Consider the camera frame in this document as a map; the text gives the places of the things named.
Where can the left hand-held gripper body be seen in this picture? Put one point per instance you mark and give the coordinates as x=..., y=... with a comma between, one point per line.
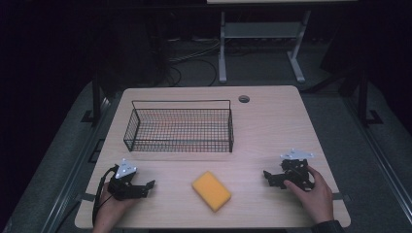
x=124, y=187

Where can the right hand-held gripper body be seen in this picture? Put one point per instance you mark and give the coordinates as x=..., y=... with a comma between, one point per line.
x=296, y=171

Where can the person's left hand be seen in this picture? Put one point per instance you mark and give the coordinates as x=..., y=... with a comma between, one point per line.
x=111, y=208

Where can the person's right hand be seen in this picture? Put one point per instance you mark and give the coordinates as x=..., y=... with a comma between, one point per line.
x=315, y=197

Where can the yellow sponge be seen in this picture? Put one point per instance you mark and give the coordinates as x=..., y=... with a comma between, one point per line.
x=211, y=191

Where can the grey metal stand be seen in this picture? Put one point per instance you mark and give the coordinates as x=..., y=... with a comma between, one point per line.
x=259, y=30

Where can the grey table bracket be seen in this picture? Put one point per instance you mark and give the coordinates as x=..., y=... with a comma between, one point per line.
x=86, y=197
x=340, y=196

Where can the black metal post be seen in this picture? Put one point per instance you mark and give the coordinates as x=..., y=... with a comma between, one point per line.
x=364, y=97
x=96, y=97

